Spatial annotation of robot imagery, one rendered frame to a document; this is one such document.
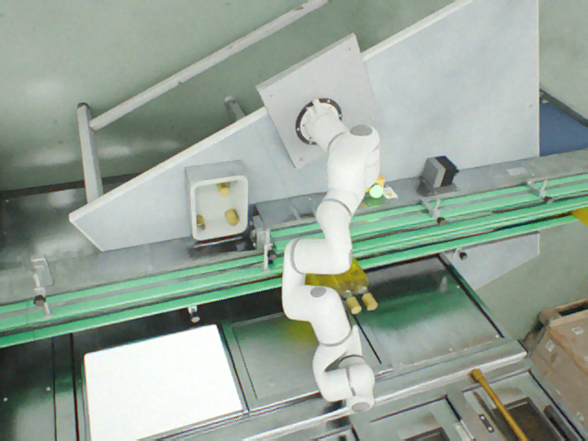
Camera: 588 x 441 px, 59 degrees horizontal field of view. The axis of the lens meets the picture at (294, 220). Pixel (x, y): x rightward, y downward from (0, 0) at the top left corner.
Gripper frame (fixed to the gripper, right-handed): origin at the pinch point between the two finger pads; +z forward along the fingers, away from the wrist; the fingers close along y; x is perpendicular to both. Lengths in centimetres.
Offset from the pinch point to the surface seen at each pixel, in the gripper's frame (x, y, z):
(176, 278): 50, 4, 15
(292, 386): 15.7, -12.6, -13.7
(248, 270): 28.0, 4.1, 17.8
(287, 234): 15.7, 13.3, 24.4
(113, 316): 69, -3, 7
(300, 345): 11.7, -12.8, 0.6
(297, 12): 8, 57, 100
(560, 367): -258, -258, 144
